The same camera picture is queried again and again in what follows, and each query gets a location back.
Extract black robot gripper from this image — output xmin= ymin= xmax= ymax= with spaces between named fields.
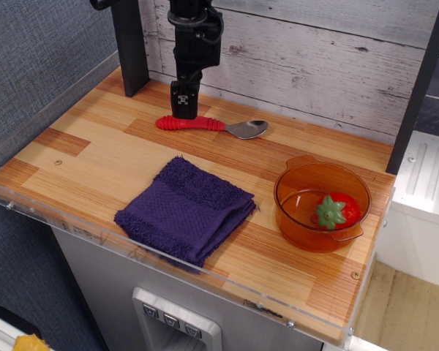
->
xmin=168 ymin=7 xmax=224 ymax=119

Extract red handled metal spoon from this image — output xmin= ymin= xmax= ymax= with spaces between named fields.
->
xmin=155 ymin=116 xmax=269 ymax=140

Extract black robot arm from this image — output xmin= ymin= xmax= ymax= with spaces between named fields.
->
xmin=90 ymin=1 xmax=224 ymax=120

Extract purple folded cloth napkin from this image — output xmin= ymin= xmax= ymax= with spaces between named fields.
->
xmin=114 ymin=156 xmax=256 ymax=268

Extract orange transparent plastic pot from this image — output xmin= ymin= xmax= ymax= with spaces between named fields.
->
xmin=274 ymin=156 xmax=372 ymax=253

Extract clear acrylic front guard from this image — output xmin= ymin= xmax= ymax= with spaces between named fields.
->
xmin=0 ymin=185 xmax=360 ymax=347

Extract clear acrylic guard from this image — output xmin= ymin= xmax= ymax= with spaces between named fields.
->
xmin=0 ymin=185 xmax=360 ymax=347
xmin=0 ymin=52 xmax=119 ymax=166

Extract clear acrylic left guard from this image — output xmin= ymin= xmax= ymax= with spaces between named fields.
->
xmin=0 ymin=52 xmax=119 ymax=166

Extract red toy strawberry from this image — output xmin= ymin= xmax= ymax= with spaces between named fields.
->
xmin=315 ymin=192 xmax=361 ymax=230

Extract grey toy fridge cabinet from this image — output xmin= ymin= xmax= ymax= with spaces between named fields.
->
xmin=53 ymin=229 xmax=323 ymax=350

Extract silver dispenser button panel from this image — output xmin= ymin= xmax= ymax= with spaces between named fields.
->
xmin=132 ymin=287 xmax=223 ymax=351

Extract white toy sink drainboard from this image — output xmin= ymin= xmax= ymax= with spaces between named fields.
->
xmin=392 ymin=131 xmax=439 ymax=216

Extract yellow object at corner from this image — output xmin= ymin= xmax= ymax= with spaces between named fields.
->
xmin=12 ymin=334 xmax=50 ymax=351

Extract black left vertical post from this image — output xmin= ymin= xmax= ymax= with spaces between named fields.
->
xmin=111 ymin=0 xmax=150 ymax=97

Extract black vertical post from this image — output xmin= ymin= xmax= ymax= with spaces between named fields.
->
xmin=111 ymin=0 xmax=150 ymax=97
xmin=386 ymin=12 xmax=439 ymax=175

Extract black right vertical post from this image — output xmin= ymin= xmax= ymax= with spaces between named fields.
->
xmin=386 ymin=12 xmax=439 ymax=175

